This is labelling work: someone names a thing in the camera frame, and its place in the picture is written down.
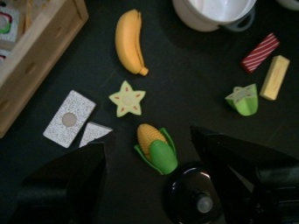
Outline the white toy pot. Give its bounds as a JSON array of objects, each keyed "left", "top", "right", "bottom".
[{"left": 173, "top": 0, "right": 258, "bottom": 33}]

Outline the red striped block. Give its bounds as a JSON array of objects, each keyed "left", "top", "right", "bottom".
[{"left": 240, "top": 32, "right": 282, "bottom": 74}]

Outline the black pot lid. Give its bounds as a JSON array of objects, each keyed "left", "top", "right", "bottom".
[{"left": 165, "top": 162, "right": 232, "bottom": 224}]

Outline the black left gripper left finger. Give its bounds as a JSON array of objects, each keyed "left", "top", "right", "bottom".
[{"left": 7, "top": 141, "right": 110, "bottom": 224}]

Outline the yellow toy banana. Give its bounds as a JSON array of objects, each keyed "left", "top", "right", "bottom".
[{"left": 114, "top": 8, "right": 150, "bottom": 77}]

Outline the white speckled triangle block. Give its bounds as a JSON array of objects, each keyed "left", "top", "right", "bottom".
[{"left": 79, "top": 122, "right": 115, "bottom": 149}]

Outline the star fruit slice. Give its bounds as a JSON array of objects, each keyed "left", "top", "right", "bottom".
[{"left": 107, "top": 80, "right": 147, "bottom": 118}]

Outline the wooden crate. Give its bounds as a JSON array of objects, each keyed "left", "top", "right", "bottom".
[{"left": 0, "top": 0, "right": 90, "bottom": 138}]

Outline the white speckled rectangular block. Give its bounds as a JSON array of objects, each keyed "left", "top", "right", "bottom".
[{"left": 42, "top": 89, "right": 98, "bottom": 149}]

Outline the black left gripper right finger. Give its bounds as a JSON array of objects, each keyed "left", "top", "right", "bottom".
[{"left": 190, "top": 125, "right": 299, "bottom": 224}]

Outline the pale yellow butter block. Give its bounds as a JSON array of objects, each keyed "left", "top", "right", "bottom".
[{"left": 258, "top": 54, "right": 292, "bottom": 102}]

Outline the toy corn with green husk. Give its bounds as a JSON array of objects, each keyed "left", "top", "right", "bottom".
[{"left": 134, "top": 122, "right": 181, "bottom": 176}]

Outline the white printed tile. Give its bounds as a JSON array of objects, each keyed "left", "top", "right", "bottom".
[
  {"left": 0, "top": 5, "right": 22, "bottom": 43},
  {"left": 0, "top": 47, "right": 11, "bottom": 64}
]

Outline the green star fruit half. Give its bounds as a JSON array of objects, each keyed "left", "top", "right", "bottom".
[{"left": 225, "top": 83, "right": 260, "bottom": 117}]

